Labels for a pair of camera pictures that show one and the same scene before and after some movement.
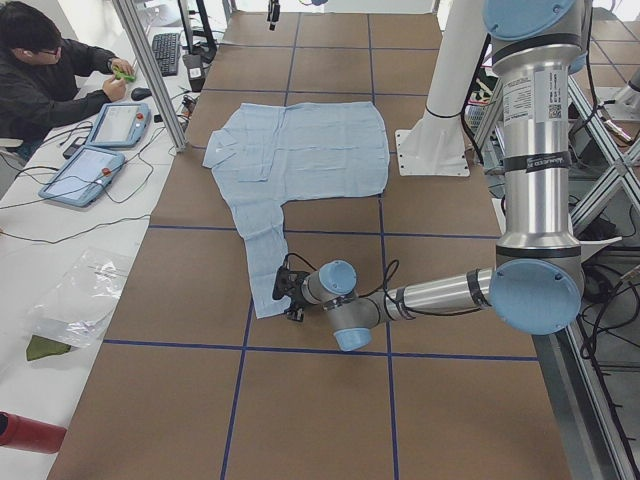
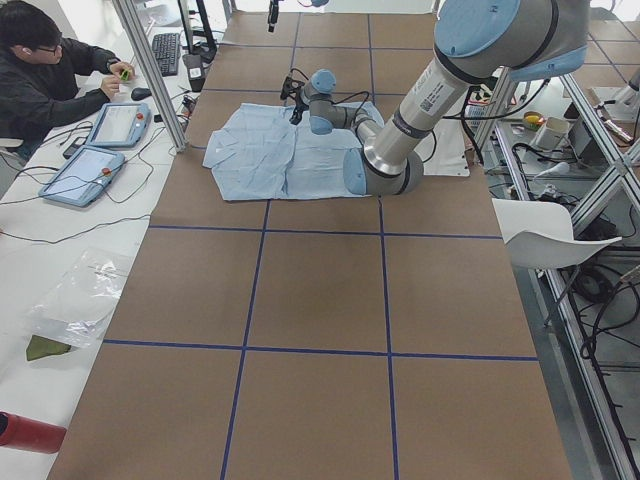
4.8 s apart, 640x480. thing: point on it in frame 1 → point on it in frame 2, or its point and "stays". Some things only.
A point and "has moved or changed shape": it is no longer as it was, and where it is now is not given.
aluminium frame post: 137,36 stays
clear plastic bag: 81,303 stays
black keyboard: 166,48 stays
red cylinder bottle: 30,435 stays
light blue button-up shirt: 269,155 has moved or changed shape
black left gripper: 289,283 → 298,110
